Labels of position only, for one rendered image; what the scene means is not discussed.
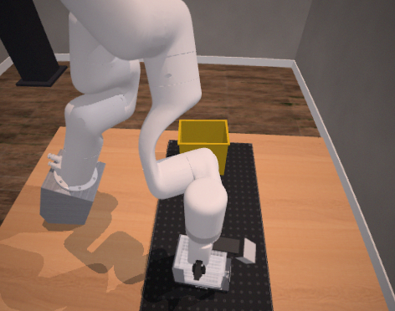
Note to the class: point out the yellow plastics bin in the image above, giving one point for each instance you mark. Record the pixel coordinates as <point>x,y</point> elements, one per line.
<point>211,134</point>

